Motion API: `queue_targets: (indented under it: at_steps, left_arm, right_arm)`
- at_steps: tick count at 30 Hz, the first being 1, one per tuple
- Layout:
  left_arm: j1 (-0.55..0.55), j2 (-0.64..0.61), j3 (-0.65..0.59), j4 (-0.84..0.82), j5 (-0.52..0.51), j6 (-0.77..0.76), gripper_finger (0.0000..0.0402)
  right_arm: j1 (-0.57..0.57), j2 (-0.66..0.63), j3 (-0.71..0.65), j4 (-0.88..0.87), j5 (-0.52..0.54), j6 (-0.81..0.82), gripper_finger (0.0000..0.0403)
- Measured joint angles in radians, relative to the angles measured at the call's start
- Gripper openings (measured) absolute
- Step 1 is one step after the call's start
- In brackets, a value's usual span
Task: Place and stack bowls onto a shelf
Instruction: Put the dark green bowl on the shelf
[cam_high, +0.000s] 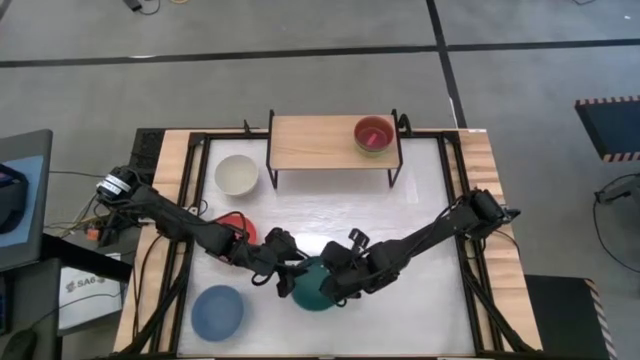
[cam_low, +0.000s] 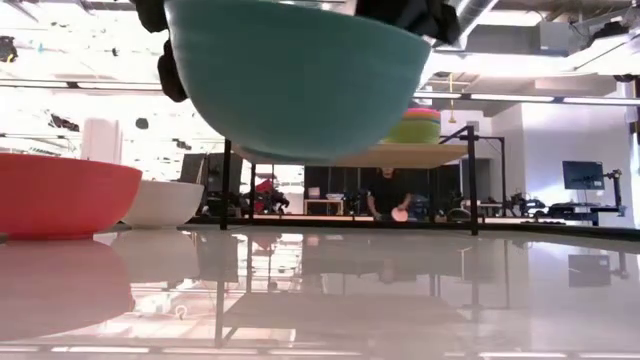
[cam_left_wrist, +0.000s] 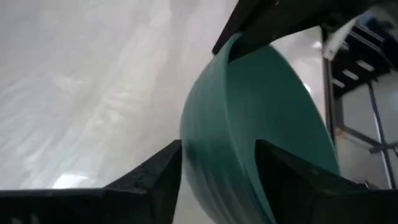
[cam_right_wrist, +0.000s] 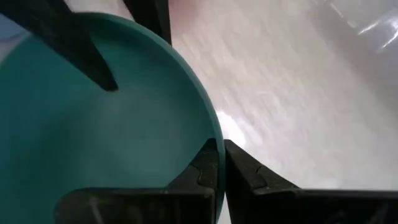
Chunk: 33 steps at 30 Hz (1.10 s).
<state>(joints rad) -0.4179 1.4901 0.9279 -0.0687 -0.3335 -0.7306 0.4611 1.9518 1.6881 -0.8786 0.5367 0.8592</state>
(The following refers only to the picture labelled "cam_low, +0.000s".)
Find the black background monitor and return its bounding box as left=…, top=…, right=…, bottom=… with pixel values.
left=562, top=160, right=606, bottom=192

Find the person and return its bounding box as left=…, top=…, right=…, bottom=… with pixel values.
left=366, top=167, right=415, bottom=222

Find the black background cabinet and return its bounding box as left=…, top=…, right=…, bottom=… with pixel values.
left=178, top=152, right=245, bottom=217

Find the white small background table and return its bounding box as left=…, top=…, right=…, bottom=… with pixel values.
left=302, top=197, right=346, bottom=217

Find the green small bowl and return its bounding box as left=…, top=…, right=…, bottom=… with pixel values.
left=384, top=121, right=442, bottom=146

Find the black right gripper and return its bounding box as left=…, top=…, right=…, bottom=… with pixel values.
left=353, top=0, right=462, bottom=46

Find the red background item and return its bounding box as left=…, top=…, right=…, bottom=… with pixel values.
left=253, top=175, right=291, bottom=215

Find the background desk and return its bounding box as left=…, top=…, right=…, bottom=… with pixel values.
left=547, top=201, right=627, bottom=227

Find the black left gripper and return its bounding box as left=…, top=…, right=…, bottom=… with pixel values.
left=130, top=0, right=190, bottom=104

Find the teal large bowl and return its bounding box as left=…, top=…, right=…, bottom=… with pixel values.
left=163, top=0, right=432, bottom=166

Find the red large bowl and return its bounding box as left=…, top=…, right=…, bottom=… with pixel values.
left=0, top=152, right=144, bottom=241

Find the black hanging device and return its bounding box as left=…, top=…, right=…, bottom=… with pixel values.
left=0, top=35, right=18, bottom=64

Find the black table frame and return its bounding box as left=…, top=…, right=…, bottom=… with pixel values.
left=189, top=215, right=640, bottom=241

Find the white large bowl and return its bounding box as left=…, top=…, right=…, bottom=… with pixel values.
left=121, top=179, right=206, bottom=230

